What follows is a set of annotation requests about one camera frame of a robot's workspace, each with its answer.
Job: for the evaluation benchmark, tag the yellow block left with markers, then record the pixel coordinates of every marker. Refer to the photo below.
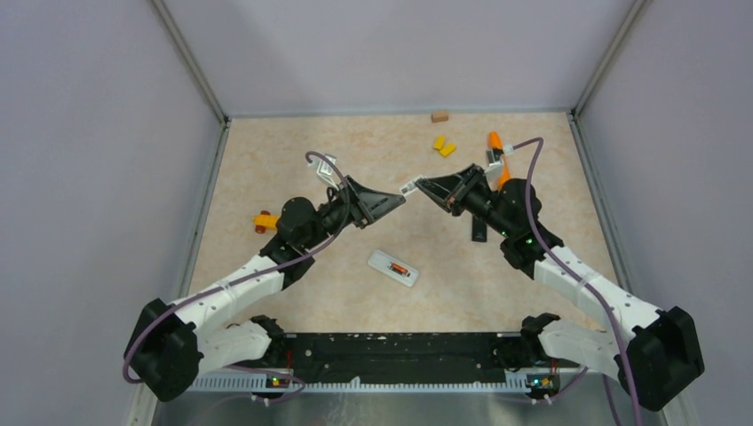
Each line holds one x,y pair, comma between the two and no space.
439,142

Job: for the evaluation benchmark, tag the yellow toy car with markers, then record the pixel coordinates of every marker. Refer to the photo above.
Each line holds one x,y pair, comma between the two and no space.
264,222

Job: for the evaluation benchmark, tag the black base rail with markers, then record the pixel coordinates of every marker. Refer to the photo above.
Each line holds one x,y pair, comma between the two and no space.
400,358

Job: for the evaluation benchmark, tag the yellow block right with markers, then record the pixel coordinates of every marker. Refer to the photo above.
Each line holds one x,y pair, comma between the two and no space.
447,150

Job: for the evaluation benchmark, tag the yellow block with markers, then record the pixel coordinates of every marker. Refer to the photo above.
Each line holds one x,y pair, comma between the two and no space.
447,150
439,142

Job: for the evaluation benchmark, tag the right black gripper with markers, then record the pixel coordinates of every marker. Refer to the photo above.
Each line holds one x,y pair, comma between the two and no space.
451,192

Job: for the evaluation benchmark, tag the tan wooden block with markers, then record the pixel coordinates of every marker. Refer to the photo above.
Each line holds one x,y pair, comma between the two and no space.
439,116

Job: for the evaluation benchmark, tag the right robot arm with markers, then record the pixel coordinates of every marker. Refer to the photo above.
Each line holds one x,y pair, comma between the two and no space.
654,354

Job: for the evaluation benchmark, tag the white battery cover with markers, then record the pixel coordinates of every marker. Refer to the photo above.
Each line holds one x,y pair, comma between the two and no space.
408,188

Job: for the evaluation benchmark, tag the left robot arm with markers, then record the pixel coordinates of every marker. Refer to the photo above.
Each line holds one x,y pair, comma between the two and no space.
174,343

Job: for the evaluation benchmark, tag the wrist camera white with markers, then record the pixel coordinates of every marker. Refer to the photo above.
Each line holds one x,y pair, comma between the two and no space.
497,165
324,170

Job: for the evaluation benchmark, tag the white remote control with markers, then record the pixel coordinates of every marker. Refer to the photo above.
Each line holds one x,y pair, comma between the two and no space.
381,262

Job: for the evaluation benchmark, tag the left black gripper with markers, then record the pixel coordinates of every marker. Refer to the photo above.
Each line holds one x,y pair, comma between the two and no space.
365,205

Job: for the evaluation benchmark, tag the black remote control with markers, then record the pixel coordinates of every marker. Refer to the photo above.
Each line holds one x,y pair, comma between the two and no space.
479,230

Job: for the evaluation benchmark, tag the orange toy carrot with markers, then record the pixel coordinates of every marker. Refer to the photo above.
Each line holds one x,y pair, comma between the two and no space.
494,140

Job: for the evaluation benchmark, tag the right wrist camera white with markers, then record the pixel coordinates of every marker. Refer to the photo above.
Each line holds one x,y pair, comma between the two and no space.
497,165

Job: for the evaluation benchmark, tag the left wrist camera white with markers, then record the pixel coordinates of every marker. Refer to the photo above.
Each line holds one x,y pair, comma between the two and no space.
324,170

